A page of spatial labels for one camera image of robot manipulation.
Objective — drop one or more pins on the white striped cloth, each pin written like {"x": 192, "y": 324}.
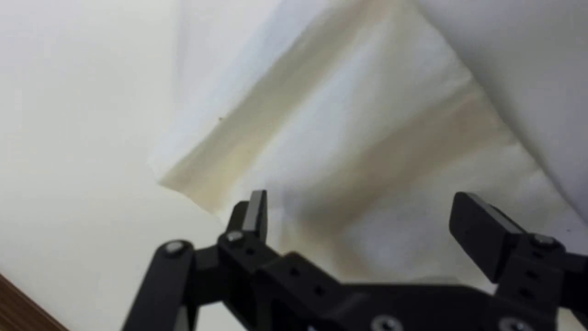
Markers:
{"x": 368, "y": 122}

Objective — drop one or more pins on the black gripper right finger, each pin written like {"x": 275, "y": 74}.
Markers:
{"x": 490, "y": 240}

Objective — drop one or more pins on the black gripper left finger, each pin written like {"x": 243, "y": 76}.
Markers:
{"x": 175, "y": 282}

